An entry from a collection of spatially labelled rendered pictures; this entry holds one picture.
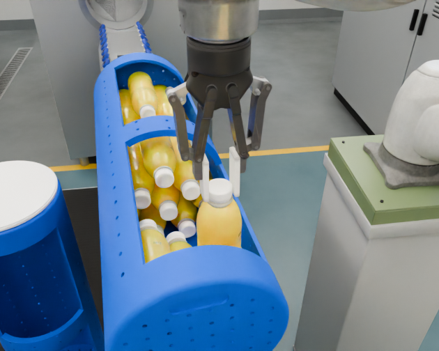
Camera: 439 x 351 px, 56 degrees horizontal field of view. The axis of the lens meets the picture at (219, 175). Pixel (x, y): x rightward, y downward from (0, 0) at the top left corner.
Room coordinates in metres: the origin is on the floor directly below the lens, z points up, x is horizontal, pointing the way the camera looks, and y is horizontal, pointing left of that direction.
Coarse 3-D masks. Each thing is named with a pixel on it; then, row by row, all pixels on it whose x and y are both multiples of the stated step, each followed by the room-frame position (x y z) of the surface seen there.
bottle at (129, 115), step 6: (120, 90) 1.13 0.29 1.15; (126, 90) 1.13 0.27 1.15; (120, 96) 1.09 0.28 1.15; (126, 96) 1.09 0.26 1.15; (126, 102) 1.05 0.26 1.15; (126, 108) 1.02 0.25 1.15; (126, 114) 0.99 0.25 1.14; (132, 114) 0.99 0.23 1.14; (126, 120) 0.97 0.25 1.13; (132, 120) 0.97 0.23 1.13
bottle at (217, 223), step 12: (204, 204) 0.48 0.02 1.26; (216, 204) 0.46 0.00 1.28; (228, 204) 0.47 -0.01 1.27; (204, 216) 0.46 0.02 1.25; (216, 216) 0.46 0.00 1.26; (228, 216) 0.46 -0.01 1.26; (240, 216) 0.48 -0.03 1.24; (204, 228) 0.46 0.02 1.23; (216, 228) 0.45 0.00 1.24; (228, 228) 0.45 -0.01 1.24; (240, 228) 0.47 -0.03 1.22; (204, 240) 0.46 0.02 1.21; (216, 240) 0.45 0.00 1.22; (228, 240) 0.45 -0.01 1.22; (240, 240) 0.48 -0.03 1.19
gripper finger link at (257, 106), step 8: (264, 88) 0.48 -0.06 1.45; (256, 96) 0.49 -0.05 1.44; (264, 96) 0.48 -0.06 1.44; (256, 104) 0.48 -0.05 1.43; (264, 104) 0.48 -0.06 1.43; (256, 112) 0.48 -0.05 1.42; (264, 112) 0.48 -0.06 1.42; (248, 120) 0.50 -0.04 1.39; (256, 120) 0.48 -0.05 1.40; (248, 128) 0.50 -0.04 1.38; (256, 128) 0.48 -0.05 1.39; (248, 136) 0.50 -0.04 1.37; (256, 136) 0.48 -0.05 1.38; (256, 144) 0.48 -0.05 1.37
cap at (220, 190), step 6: (210, 180) 0.49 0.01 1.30; (216, 180) 0.49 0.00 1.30; (222, 180) 0.49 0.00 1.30; (228, 180) 0.49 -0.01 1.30; (210, 186) 0.48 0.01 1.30; (216, 186) 0.48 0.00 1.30; (222, 186) 0.48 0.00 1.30; (228, 186) 0.48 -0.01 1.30; (210, 192) 0.47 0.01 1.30; (216, 192) 0.47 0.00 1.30; (222, 192) 0.47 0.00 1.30; (228, 192) 0.47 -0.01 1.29; (210, 198) 0.47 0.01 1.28; (216, 198) 0.46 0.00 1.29; (222, 198) 0.46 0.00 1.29; (228, 198) 0.47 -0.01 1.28
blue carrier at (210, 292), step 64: (128, 64) 1.18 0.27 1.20; (128, 128) 0.78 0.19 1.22; (192, 128) 0.80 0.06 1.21; (128, 192) 0.57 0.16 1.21; (128, 256) 0.43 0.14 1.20; (192, 256) 0.40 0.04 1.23; (256, 256) 0.44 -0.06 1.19; (128, 320) 0.33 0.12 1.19; (192, 320) 0.35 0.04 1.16; (256, 320) 0.38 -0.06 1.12
